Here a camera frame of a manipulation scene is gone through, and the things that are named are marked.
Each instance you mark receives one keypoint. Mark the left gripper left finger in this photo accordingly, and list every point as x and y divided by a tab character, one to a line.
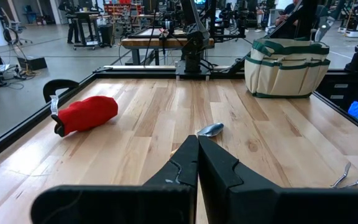
185	174

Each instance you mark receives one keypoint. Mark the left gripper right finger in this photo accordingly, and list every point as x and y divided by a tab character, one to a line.
219	180

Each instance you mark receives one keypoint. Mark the red gardening gloves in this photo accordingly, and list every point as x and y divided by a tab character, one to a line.
89	113

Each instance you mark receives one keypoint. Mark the beige green gardening bag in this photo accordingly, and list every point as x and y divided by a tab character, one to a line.
284	77

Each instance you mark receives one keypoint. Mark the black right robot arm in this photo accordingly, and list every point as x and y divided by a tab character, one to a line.
194	40

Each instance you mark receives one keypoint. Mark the wooden workbench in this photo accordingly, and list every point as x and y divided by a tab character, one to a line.
141	43

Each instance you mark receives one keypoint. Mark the black drawer cabinet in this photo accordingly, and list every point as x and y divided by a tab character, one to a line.
337	93

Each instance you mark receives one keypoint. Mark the black table clamp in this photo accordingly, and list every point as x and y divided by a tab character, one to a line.
61	85

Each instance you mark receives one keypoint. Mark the black bin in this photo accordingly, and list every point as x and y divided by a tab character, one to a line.
106	34

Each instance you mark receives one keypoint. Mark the person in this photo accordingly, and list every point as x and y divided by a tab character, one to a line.
72	21
286	17

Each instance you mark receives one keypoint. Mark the black equipment cart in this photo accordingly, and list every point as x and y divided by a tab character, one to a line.
87	18

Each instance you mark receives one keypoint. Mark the black floor box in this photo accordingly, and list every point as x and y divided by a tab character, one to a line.
33	63

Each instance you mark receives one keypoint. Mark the office chair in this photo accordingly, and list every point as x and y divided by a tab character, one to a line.
15	28

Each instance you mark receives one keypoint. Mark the black aluminium table frame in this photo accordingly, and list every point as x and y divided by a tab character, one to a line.
26	127

